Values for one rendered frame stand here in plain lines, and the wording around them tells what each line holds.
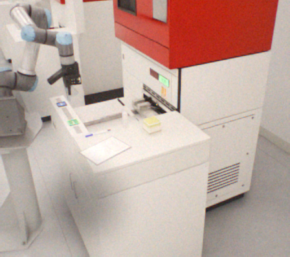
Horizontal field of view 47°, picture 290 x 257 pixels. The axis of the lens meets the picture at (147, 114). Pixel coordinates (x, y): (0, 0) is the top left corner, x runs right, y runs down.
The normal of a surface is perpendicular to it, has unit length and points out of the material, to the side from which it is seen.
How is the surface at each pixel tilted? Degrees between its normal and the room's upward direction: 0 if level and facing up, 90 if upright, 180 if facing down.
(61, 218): 0
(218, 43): 90
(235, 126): 90
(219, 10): 90
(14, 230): 0
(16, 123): 90
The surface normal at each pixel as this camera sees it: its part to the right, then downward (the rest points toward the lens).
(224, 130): 0.45, 0.40
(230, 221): -0.02, -0.88
